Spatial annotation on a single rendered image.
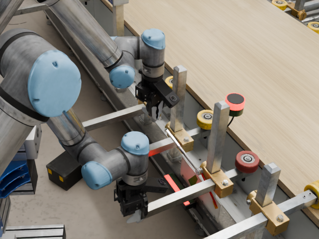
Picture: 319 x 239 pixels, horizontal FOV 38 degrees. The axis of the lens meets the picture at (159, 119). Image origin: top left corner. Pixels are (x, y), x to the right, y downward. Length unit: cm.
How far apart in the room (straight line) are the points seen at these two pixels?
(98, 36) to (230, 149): 79
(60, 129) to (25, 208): 150
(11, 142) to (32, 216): 171
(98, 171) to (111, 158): 6
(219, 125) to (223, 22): 103
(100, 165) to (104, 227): 134
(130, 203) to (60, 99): 55
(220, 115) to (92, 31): 46
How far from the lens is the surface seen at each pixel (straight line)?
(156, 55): 152
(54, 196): 270
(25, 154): 161
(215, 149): 152
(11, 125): 94
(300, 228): 170
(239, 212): 184
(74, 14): 131
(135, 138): 126
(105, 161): 122
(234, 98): 145
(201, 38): 225
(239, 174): 163
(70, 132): 123
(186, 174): 177
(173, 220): 256
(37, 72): 89
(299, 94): 197
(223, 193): 159
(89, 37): 134
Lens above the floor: 203
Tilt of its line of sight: 40 degrees down
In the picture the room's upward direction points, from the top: 2 degrees clockwise
